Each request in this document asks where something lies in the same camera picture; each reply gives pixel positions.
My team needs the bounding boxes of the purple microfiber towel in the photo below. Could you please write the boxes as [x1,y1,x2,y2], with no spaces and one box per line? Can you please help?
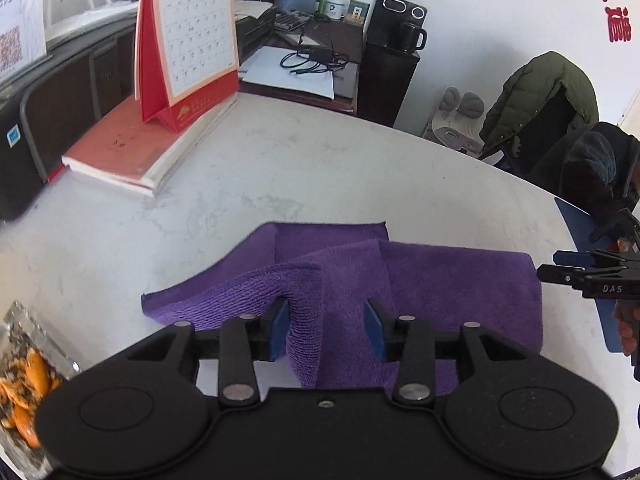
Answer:
[141,223,544,389]

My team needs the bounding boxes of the operator right hand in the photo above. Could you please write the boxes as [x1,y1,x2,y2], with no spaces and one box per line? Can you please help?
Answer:
[614,302,640,356]

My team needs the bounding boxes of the blue table mat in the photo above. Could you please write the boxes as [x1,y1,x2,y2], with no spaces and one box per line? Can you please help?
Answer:
[553,198,639,353]

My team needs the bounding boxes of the seated man in black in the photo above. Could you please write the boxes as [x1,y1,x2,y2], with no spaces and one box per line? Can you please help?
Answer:
[528,122,639,226]

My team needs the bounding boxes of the green puffer jacket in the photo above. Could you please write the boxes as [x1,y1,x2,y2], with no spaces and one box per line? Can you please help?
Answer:
[480,51,599,159]

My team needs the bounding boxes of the grey plush slippers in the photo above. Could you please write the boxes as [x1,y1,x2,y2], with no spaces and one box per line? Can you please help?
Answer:
[422,87,485,158]

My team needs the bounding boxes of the glass ashtray with peels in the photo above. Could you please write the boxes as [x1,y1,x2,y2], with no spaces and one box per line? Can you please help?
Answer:
[1,301,81,479]

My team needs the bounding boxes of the red cover book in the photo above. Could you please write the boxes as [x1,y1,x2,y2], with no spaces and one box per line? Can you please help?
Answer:
[62,96,236,196]

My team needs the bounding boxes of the white paper sheet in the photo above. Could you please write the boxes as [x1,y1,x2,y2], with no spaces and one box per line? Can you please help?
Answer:
[239,47,335,100]

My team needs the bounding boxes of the black cabinet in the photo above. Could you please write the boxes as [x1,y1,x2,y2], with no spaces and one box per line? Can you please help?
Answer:
[357,44,420,128]

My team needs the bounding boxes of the red desk calendar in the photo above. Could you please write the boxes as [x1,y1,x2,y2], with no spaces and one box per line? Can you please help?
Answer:
[134,0,240,133]

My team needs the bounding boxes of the black mug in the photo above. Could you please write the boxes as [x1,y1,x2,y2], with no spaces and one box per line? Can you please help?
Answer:
[396,22,427,54]

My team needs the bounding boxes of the dark wooden desk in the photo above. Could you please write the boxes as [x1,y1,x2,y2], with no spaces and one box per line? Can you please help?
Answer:
[239,20,363,116]

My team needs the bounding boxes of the black printer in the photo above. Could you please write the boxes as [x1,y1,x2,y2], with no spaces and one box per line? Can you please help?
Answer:
[235,6,277,63]

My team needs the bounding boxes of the black kettle appliance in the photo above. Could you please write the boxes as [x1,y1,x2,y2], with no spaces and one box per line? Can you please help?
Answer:
[366,0,427,50]

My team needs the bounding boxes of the black power adapter cable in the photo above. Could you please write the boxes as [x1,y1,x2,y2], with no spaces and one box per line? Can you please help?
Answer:
[278,34,352,77]

